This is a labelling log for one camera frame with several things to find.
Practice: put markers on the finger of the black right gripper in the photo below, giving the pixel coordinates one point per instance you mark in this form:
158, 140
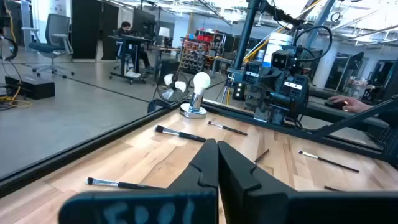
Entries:
275, 100
286, 100

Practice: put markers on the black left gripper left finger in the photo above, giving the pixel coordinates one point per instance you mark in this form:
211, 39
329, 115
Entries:
186, 205

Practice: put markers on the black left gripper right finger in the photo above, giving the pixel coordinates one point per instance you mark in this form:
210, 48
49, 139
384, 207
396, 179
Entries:
248, 199

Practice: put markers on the thin black makeup brush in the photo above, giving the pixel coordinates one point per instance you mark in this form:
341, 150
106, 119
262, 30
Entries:
228, 128
329, 161

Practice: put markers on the black makeup brush silver ferrule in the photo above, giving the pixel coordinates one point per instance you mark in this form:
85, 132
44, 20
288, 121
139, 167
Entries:
124, 184

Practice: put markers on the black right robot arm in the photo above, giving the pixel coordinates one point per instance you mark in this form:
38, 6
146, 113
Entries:
262, 115

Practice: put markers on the grey side table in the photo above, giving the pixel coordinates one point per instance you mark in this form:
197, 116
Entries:
323, 112

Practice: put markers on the black computer mouse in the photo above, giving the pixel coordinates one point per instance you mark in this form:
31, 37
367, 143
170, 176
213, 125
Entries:
334, 104

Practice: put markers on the white round column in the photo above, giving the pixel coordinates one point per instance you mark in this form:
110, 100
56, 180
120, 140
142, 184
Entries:
325, 65

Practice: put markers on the white blue wipes canister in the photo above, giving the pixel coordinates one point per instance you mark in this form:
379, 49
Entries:
276, 42

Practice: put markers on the person's hand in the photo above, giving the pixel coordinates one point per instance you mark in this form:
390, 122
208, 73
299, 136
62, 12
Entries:
351, 104

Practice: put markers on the white bulb chrome table lamp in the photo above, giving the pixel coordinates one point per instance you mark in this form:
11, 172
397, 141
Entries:
201, 82

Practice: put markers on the parts shelf red bins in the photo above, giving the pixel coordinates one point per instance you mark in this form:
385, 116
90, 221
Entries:
196, 53

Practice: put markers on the black floor fan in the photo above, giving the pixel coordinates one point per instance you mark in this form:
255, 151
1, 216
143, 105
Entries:
172, 87

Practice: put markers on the white lamp shade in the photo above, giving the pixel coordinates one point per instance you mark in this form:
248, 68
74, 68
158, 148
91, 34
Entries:
164, 31

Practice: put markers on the black monitor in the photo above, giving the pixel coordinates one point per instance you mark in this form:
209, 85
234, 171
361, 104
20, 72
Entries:
143, 21

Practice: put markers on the black standing desk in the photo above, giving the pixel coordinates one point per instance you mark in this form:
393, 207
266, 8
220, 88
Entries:
130, 39

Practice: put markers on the person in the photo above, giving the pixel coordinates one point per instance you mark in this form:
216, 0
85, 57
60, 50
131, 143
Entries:
126, 29

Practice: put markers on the black box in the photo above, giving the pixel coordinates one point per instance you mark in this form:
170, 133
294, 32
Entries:
31, 87

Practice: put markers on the black partition panel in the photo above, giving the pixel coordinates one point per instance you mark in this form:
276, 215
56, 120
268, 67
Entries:
85, 28

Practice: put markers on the grey office chair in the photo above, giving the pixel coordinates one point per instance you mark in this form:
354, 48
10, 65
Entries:
57, 34

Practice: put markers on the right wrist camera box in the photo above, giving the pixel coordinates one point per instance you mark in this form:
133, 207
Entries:
280, 59

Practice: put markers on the black frame clamp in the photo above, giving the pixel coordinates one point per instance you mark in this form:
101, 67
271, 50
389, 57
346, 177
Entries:
158, 105

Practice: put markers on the black aluminium table frame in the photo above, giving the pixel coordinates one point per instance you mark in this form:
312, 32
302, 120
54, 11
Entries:
77, 154

